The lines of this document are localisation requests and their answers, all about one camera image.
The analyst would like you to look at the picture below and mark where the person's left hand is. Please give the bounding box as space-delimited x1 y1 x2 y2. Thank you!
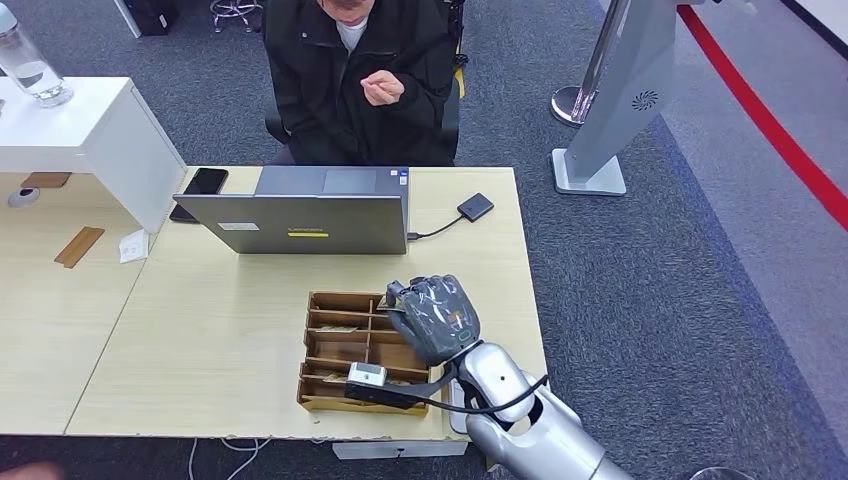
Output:
360 69 406 108

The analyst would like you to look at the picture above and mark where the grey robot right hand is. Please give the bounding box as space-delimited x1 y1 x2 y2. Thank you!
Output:
384 274 482 368

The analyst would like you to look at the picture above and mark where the person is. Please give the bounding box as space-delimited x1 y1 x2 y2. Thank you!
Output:
261 0 458 167

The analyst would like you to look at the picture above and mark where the white card reader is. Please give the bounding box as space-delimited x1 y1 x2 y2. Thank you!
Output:
448 379 473 436

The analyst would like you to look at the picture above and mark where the wooden card organizer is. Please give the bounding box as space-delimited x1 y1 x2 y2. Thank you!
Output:
296 291 433 417

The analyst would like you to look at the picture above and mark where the black equipment behind chair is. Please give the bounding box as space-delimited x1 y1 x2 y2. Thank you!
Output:
447 0 470 73

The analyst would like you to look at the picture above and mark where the black external drive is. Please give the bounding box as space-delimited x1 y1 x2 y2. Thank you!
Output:
456 192 496 223

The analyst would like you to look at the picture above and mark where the white box under desk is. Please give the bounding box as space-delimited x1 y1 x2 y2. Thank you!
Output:
331 440 470 460

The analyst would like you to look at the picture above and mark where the grey laptop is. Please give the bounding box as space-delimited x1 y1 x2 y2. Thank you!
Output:
172 164 411 256

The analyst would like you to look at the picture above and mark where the chrome stool base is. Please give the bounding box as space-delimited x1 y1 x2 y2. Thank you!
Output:
209 0 256 33

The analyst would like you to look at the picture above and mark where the black smartphone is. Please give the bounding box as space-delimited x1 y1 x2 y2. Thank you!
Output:
168 167 230 225

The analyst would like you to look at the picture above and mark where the grey kiosk stand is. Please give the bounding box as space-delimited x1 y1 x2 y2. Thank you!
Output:
551 0 680 197

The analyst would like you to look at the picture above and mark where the black case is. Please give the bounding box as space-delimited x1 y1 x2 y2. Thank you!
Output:
124 0 179 36

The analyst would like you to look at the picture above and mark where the white furniture leg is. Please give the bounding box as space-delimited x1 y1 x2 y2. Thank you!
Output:
112 0 142 38

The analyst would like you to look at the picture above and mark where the white box shelf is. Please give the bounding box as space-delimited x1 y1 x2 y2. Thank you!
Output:
0 76 188 235

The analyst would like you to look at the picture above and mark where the white paper tag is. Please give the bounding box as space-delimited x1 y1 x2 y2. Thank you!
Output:
117 229 150 265

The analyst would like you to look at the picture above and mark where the round grey base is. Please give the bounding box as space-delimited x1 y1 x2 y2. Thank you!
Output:
688 465 760 480

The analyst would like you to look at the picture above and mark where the brown wooden strip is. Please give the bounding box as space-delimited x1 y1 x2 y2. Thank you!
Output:
53 226 106 270

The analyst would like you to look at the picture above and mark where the brown square coaster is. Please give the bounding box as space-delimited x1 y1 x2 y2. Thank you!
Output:
19 171 72 190

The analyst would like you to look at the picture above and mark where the clear water bottle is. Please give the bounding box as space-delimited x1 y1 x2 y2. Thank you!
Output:
0 3 75 109

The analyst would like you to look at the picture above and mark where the blurry pinkish object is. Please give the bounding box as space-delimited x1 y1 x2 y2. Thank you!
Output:
0 460 64 480

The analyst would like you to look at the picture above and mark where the black drive cable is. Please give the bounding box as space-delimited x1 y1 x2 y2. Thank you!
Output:
405 215 465 241

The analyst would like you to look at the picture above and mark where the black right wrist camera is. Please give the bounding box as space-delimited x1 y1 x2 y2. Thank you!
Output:
344 362 462 411

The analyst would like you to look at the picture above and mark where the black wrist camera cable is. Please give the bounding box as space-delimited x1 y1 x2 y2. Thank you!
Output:
423 374 551 418

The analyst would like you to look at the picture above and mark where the chrome stanchion post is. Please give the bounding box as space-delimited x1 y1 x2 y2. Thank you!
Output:
549 0 631 128

